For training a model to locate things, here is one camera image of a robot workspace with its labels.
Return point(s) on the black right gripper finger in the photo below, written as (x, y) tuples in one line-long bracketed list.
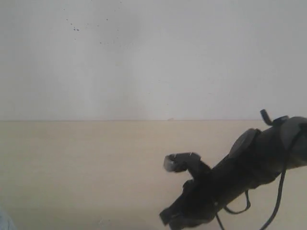
[(179, 206), (179, 221)]

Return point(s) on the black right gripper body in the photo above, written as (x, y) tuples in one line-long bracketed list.
[(211, 190)]

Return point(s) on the light blue terry towel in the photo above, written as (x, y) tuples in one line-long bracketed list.
[(6, 222)]

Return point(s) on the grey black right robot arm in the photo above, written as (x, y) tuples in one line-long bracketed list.
[(256, 158)]

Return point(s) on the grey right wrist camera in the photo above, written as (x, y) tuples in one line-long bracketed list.
[(179, 162)]

